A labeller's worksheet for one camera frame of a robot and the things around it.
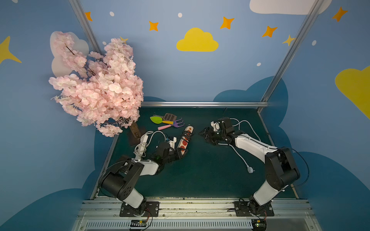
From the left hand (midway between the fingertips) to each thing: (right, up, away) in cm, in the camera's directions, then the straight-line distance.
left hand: (187, 149), depth 89 cm
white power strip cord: (-28, +10, +12) cm, 31 cm away
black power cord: (0, +8, +4) cm, 9 cm away
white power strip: (-29, +2, +4) cm, 29 cm away
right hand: (+10, +9, 0) cm, 14 cm away
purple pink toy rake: (-9, +15, +22) cm, 28 cm away
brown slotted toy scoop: (-15, +21, +25) cm, 37 cm away
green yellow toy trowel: (-24, +19, +26) cm, 40 cm away
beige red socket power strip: (-3, +3, 0) cm, 4 cm away
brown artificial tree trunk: (-35, +12, +6) cm, 37 cm away
